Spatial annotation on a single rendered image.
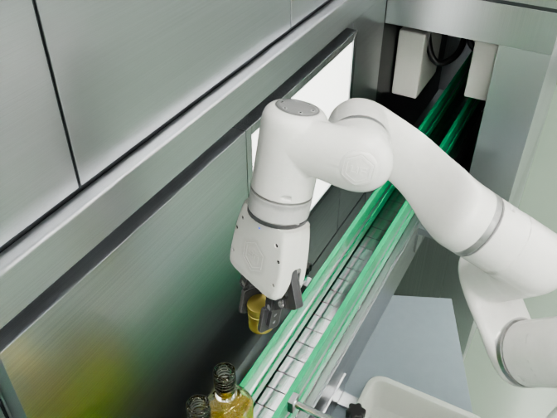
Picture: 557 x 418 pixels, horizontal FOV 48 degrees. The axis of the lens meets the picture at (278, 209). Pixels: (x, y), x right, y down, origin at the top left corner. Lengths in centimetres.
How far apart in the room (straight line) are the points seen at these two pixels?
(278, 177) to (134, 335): 30
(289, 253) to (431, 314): 77
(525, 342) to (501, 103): 82
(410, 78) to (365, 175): 106
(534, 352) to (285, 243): 32
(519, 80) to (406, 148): 76
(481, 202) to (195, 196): 37
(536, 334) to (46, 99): 61
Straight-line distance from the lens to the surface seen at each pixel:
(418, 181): 78
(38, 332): 70
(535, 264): 77
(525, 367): 83
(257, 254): 76
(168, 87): 80
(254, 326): 84
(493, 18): 146
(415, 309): 146
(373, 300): 129
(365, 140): 65
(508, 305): 87
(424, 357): 137
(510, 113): 154
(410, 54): 168
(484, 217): 73
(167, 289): 88
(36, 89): 64
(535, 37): 146
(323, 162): 66
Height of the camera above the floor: 181
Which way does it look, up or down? 39 degrees down
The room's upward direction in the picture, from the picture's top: straight up
